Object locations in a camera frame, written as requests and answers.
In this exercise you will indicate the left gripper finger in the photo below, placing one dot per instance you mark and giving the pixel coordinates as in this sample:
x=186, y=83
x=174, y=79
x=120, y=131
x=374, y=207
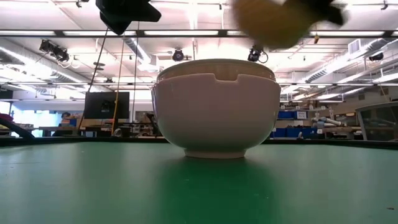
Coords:
x=148, y=13

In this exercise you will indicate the tan bowl with tape label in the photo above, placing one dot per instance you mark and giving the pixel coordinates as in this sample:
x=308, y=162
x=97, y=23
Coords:
x=273, y=21

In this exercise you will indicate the deep beige bowl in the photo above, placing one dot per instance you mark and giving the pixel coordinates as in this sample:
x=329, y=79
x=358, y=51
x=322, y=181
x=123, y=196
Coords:
x=217, y=67

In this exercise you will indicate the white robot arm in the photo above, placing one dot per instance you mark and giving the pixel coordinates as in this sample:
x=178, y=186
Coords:
x=329, y=121

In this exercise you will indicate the black ceiling spotlight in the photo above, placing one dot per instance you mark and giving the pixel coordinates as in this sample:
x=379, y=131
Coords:
x=178, y=55
x=54, y=50
x=376, y=56
x=254, y=55

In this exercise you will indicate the black computer monitor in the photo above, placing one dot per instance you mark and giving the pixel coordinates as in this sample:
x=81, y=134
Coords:
x=105, y=105

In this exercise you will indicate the person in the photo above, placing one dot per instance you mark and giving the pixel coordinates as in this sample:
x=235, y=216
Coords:
x=63, y=124

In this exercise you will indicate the white ceramic bowl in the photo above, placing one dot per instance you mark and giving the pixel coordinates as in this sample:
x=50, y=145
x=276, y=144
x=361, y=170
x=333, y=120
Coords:
x=214, y=118

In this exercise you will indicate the blue storage bins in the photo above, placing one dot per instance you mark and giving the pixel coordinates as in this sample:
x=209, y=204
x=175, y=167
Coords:
x=292, y=132

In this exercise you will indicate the green table mat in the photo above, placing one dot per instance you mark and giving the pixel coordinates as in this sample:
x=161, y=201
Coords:
x=62, y=186

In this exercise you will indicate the black overhead rail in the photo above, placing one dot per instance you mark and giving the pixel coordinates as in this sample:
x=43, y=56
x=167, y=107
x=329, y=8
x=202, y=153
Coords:
x=186, y=32

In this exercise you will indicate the silver air duct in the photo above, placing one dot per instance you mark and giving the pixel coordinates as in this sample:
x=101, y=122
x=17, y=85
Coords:
x=37, y=67

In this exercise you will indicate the grey glass enclosure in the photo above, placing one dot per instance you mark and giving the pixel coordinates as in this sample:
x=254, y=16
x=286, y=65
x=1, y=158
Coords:
x=377, y=121

